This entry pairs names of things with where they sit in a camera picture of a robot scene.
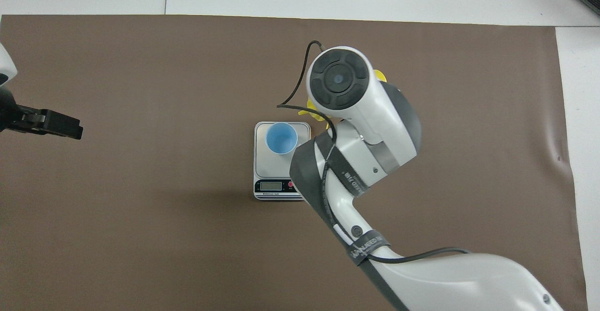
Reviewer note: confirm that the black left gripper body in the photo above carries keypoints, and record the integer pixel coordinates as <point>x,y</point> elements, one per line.
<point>9,111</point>

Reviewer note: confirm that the light blue plastic cup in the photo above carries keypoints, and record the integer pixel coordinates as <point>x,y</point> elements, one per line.
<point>281,137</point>

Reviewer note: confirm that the yellow squeeze bottle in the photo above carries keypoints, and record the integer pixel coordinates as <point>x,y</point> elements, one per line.
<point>379,76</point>

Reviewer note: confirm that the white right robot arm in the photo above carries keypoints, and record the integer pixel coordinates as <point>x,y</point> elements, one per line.
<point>365,114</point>

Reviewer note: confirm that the silver digital kitchen scale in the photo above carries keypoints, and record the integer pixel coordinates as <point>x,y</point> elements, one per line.
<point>272,170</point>

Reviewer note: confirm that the brown paper table mat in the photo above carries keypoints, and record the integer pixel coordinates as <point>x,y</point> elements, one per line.
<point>140,254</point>

